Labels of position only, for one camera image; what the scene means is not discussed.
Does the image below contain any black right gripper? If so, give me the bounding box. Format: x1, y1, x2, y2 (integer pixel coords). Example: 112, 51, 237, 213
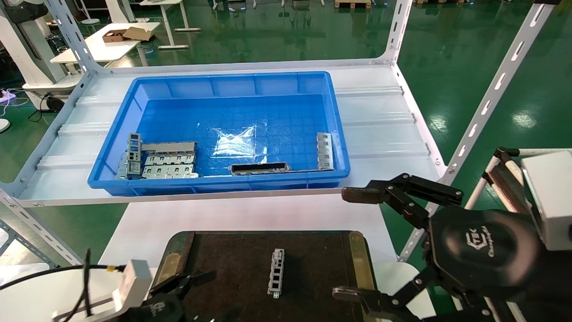
332, 173, 544, 322

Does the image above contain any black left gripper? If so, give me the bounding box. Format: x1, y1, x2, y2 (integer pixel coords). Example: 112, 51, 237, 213
138, 269, 218, 322

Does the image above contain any perforated silver metal part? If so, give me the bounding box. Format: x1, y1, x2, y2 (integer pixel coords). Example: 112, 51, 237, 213
267, 248, 286, 299

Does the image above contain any black container tray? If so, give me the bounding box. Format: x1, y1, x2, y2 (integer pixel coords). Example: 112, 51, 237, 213
147, 230, 377, 322

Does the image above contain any small grey metal part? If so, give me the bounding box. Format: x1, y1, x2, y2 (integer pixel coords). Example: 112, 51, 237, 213
115, 153, 129, 180

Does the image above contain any dark hollow metal part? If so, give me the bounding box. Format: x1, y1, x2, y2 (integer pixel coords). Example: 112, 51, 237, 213
229, 162, 291, 176

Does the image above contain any long grey metal part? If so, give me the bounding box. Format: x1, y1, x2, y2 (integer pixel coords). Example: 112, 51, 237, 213
141, 141, 198, 154

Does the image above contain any grey windowed metal part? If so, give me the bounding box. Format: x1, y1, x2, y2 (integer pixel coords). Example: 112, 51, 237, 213
126, 133, 142, 176

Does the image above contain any white slotted shelf rack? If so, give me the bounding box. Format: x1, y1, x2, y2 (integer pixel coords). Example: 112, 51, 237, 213
0, 0, 560, 270

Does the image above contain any white stand with black clamps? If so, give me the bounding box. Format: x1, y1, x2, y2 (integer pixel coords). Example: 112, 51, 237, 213
465, 146, 572, 213

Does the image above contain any clear plastic film bag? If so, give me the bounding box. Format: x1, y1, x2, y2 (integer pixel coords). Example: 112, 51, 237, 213
211, 125, 269, 158

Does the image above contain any blue plastic bin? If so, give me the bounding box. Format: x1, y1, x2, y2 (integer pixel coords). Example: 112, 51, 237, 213
87, 71, 351, 196

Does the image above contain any black round floor device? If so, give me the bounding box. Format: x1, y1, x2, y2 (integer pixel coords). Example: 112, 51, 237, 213
44, 93, 66, 114

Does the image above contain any white background table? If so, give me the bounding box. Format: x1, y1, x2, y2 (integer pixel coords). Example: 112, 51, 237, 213
50, 21, 161, 68

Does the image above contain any open cardboard box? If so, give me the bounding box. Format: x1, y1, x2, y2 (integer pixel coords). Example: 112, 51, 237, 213
101, 26, 154, 43

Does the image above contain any white floor power strip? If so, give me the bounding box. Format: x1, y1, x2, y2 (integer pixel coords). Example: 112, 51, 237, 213
0, 88, 28, 109

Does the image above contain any white desk with metal legs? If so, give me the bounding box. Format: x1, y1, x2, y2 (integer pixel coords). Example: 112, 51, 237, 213
139, 0, 202, 50

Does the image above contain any white background machine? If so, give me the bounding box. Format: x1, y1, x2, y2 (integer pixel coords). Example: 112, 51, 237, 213
0, 0, 84, 98

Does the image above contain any white round base plate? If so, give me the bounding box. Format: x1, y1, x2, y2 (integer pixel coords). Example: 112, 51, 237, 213
373, 261, 437, 321

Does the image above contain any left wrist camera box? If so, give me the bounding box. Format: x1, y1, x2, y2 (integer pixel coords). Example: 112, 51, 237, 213
51, 258, 153, 322

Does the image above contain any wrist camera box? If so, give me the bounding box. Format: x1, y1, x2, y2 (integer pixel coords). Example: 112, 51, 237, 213
51, 258, 153, 322
520, 151, 572, 252

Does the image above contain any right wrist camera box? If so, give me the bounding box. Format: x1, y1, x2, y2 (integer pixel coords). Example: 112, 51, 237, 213
520, 151, 572, 252

